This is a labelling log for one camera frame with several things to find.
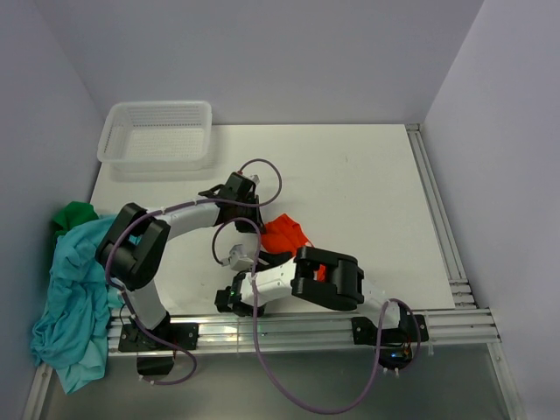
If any orange t shirt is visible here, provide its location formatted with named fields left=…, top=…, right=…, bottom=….
left=262, top=213, right=313, bottom=257

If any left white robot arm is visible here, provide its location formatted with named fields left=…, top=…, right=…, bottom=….
left=95, top=171, right=263, bottom=349

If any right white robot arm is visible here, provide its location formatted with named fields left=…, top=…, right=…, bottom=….
left=214, top=245, right=410, bottom=341

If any white perforated plastic basket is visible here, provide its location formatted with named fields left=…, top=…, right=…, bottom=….
left=97, top=101, right=216, bottom=179

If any green t shirt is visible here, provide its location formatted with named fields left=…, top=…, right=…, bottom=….
left=52, top=201, right=99, bottom=241

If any teal t shirt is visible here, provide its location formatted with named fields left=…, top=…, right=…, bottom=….
left=31, top=215, right=122, bottom=395

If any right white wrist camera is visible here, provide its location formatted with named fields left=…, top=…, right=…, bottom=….
left=220, top=244, right=254, bottom=272

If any front aluminium rail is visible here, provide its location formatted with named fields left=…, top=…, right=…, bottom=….
left=107, top=305, right=502, bottom=358

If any aluminium rail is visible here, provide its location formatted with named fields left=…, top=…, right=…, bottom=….
left=107, top=305, right=502, bottom=358
left=406, top=124, right=527, bottom=419

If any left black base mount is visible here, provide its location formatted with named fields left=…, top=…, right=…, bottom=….
left=117, top=322, right=199, bottom=379

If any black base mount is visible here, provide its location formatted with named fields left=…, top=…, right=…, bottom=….
left=351, top=311, right=430, bottom=373
left=117, top=322, right=199, bottom=379

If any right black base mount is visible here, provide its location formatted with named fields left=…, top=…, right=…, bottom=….
left=351, top=311, right=430, bottom=373

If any right aluminium rail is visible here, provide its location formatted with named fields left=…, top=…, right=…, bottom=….
left=406, top=124, right=527, bottom=419

